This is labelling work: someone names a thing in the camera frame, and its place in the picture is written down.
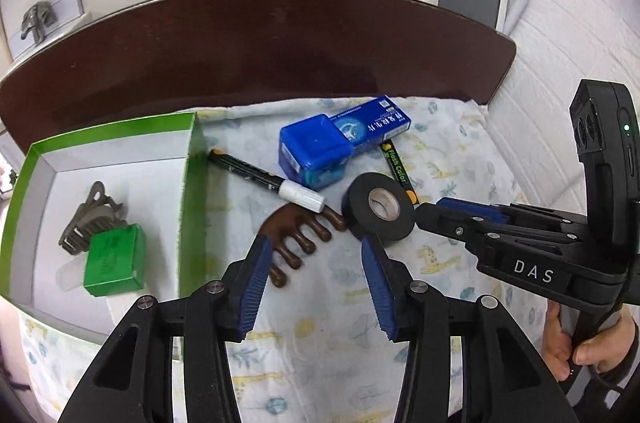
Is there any person's right hand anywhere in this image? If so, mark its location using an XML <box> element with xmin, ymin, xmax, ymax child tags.
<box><xmin>542</xmin><ymin>303</ymin><xmax>637</xmax><ymax>382</ymax></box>

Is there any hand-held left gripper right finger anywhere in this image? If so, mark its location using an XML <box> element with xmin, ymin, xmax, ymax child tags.
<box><xmin>360</xmin><ymin>235</ymin><xmax>577</xmax><ymax>423</ymax></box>

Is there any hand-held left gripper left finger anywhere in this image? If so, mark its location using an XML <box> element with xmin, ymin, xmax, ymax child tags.
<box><xmin>59</xmin><ymin>234</ymin><xmax>275</xmax><ymax>423</ymax></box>

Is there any giraffe printed blanket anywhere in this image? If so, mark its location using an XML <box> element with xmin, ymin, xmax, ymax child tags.
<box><xmin>20</xmin><ymin>96</ymin><xmax>551</xmax><ymax>423</ymax></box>

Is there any blue medicine box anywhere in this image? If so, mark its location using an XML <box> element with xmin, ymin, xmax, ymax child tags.
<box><xmin>327</xmin><ymin>96</ymin><xmax>412</xmax><ymax>145</ymax></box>

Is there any black marker with white cap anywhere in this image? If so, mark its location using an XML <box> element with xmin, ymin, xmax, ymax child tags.
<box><xmin>207</xmin><ymin>149</ymin><xmax>326</xmax><ymax>214</ymax></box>

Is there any white sink basin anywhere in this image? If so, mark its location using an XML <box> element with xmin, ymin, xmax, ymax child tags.
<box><xmin>0</xmin><ymin>0</ymin><xmax>97</xmax><ymax>71</ymax></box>

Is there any small green box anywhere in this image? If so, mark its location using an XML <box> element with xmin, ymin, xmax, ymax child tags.
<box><xmin>83</xmin><ymin>224</ymin><xmax>147</xmax><ymax>299</ymax></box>

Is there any black tape roll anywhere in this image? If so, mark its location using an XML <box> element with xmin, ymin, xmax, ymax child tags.
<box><xmin>341</xmin><ymin>172</ymin><xmax>417</xmax><ymax>248</ymax></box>

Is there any blue square plastic box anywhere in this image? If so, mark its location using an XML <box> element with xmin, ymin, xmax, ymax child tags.
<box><xmin>279</xmin><ymin>115</ymin><xmax>354</xmax><ymax>190</ymax></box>

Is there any metal sink faucet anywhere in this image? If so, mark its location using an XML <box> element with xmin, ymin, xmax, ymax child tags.
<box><xmin>20</xmin><ymin>2</ymin><xmax>55</xmax><ymax>44</ymax></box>

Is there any black marker with yellow print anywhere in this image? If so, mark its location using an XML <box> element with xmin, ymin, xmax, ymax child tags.
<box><xmin>380</xmin><ymin>142</ymin><xmax>420</xmax><ymax>207</ymax></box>

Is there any brown wooden comb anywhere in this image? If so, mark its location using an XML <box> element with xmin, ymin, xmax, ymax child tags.
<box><xmin>257</xmin><ymin>207</ymin><xmax>347</xmax><ymax>290</ymax></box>

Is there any grey-brown hair clip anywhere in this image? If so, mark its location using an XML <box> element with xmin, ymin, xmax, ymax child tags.
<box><xmin>59</xmin><ymin>180</ymin><xmax>127</xmax><ymax>258</ymax></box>

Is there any brown table board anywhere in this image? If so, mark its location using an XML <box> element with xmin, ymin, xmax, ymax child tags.
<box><xmin>0</xmin><ymin>0</ymin><xmax>517</xmax><ymax>155</ymax></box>

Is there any green cardboard box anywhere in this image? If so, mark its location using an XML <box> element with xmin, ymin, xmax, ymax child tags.
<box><xmin>0</xmin><ymin>112</ymin><xmax>209</xmax><ymax>337</ymax></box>

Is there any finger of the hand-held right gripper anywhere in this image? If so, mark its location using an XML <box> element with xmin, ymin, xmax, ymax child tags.
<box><xmin>415</xmin><ymin>203</ymin><xmax>577</xmax><ymax>255</ymax></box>
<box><xmin>435</xmin><ymin>197</ymin><xmax>592</xmax><ymax>230</ymax></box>

